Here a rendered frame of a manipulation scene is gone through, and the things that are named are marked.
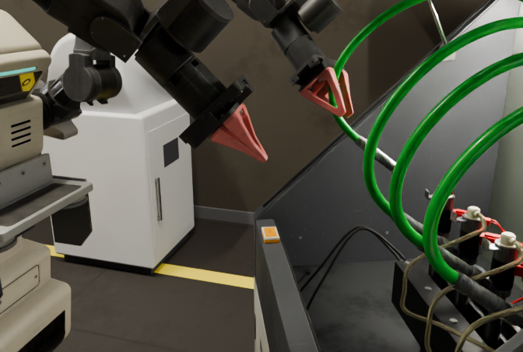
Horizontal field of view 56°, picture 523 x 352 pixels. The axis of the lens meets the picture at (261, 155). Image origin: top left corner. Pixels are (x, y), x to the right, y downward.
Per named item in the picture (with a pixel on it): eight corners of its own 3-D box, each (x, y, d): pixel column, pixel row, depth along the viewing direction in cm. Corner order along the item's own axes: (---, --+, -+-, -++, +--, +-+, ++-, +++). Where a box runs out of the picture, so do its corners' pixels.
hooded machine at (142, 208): (199, 235, 309) (191, 26, 271) (158, 280, 259) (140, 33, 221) (110, 223, 327) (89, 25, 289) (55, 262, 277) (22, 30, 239)
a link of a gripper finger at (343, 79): (370, 103, 84) (340, 62, 87) (352, 100, 78) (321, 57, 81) (342, 128, 87) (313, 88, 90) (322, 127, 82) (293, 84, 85)
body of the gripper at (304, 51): (347, 69, 88) (324, 39, 90) (320, 61, 80) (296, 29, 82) (321, 93, 91) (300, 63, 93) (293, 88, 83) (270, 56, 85)
